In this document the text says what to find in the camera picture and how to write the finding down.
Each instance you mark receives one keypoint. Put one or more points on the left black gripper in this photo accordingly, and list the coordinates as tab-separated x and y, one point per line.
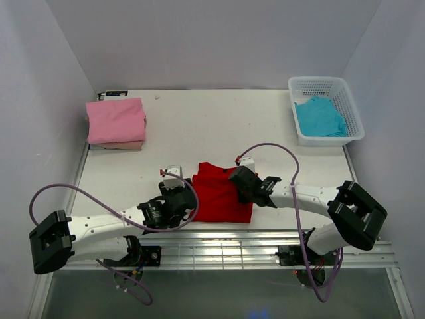
165	191

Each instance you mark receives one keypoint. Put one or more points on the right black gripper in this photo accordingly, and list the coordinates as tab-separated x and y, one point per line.
242	199

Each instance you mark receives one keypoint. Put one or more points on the red t shirt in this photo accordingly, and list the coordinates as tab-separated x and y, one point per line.
218	197

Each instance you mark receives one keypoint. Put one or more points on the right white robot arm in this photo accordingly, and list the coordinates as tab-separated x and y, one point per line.
357	218

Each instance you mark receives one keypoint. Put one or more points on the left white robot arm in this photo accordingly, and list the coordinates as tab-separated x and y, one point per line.
59	239

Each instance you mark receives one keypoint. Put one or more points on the blue t shirt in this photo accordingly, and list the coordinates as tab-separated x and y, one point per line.
319	118

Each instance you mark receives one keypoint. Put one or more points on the pink folded t shirt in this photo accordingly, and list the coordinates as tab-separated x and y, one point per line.
114	121

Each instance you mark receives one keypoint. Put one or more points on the white plastic basket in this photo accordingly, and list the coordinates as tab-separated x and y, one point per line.
305	87

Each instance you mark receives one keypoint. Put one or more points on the black label device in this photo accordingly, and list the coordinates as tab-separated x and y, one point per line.
113	93

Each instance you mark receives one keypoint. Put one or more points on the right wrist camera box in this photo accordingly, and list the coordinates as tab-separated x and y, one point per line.
247	162

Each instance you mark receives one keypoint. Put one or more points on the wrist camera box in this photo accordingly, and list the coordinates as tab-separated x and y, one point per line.
172	177
247	162

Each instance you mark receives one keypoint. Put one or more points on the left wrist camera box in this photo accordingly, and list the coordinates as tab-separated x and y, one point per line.
172	177

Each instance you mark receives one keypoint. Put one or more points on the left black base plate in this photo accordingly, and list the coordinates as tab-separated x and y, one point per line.
149	256

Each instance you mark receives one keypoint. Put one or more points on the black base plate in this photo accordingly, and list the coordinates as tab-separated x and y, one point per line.
149	256
291	255

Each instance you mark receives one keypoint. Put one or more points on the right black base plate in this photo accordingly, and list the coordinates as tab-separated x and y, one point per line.
291	255

